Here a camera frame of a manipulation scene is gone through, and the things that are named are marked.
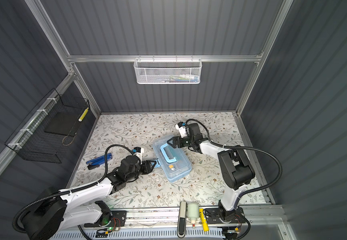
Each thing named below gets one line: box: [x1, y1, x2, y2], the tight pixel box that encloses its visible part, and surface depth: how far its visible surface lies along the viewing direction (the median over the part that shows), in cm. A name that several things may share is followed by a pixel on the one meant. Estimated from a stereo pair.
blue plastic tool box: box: [152, 135, 192, 182], surface depth 84 cm
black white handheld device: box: [177, 201, 188, 239], surface depth 72 cm
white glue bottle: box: [187, 203, 199, 229], surface depth 71 cm
